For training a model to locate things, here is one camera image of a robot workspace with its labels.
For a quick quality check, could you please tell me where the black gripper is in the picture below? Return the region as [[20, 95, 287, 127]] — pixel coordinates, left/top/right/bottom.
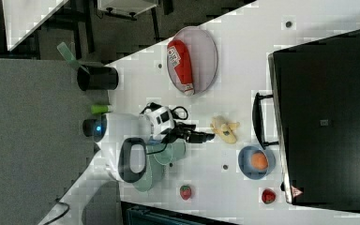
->
[[168, 123, 216, 143]]

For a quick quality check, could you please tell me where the yellow banana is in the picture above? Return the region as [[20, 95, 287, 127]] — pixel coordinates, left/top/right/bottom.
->
[[210, 116, 240, 144]]

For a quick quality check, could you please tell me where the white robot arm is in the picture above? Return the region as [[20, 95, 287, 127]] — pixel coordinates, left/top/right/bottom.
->
[[82, 103, 215, 183]]

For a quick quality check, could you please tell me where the red strawberry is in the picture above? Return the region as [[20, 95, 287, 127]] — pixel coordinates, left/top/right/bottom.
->
[[180, 185, 192, 201]]

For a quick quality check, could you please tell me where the red ketchup bottle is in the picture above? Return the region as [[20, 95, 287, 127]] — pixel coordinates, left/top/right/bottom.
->
[[167, 39, 194, 96]]

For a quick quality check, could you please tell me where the blue bowl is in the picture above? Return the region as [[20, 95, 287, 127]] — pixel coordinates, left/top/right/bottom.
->
[[238, 145, 276, 180]]

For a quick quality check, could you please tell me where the orange fruit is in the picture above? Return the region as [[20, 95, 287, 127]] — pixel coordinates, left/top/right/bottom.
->
[[250, 152, 268, 171]]

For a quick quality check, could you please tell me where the green bottle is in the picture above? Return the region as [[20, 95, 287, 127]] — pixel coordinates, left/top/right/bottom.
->
[[91, 105, 113, 114]]

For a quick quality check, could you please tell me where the grey round plate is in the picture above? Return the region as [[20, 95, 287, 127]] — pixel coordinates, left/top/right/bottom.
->
[[166, 26, 218, 97]]

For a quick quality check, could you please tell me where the black cylinder cup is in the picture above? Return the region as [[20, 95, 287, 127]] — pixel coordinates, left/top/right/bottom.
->
[[77, 66, 119, 91]]

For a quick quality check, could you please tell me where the dark red round fruit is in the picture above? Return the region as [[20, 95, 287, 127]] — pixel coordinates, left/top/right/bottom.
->
[[262, 188, 276, 204]]

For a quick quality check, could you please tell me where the black toaster oven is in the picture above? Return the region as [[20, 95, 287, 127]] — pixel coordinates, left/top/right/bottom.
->
[[268, 29, 360, 213]]

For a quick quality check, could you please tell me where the green spatula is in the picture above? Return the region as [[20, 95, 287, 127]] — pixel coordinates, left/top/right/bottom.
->
[[56, 42, 89, 73]]

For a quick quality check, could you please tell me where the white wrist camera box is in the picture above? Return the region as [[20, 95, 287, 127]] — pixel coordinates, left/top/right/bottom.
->
[[145, 106, 174, 136]]

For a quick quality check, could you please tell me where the small black cylinder post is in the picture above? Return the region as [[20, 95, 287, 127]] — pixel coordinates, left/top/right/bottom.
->
[[82, 119, 97, 137]]

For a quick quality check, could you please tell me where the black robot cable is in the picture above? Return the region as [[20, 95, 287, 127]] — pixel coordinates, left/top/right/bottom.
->
[[40, 201, 71, 225]]

